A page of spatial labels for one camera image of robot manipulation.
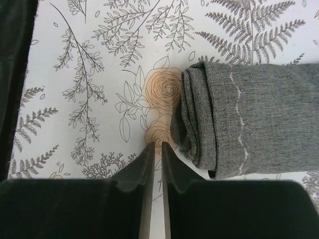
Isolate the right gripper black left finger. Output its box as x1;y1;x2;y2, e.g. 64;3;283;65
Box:
0;143;155;239

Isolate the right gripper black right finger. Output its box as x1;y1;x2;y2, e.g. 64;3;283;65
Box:
162;142;319;239

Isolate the grey cloth napkin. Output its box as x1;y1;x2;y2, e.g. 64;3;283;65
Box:
171;61;319;179

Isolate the floral tablecloth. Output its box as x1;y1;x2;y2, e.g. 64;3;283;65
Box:
4;0;319;200

